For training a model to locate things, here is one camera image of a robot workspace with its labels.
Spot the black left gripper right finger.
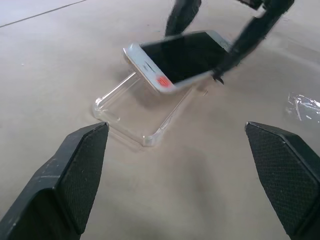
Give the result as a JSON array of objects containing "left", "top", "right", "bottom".
[{"left": 244, "top": 121, "right": 320, "bottom": 240}]

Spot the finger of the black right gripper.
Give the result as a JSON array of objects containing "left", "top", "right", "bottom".
[
  {"left": 164, "top": 0, "right": 202, "bottom": 38},
  {"left": 212, "top": 0, "right": 295, "bottom": 85}
]

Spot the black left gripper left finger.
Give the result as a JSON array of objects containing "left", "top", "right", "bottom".
[{"left": 0, "top": 121, "right": 110, "bottom": 240}]

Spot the black strip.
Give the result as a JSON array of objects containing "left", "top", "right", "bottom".
[{"left": 122, "top": 29, "right": 234, "bottom": 95}]

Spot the clear plastic phone case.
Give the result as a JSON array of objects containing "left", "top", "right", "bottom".
[{"left": 91, "top": 71, "right": 195, "bottom": 148}]

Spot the crumpled clear plastic wrap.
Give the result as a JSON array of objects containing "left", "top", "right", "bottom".
[{"left": 284, "top": 91, "right": 320, "bottom": 122}]

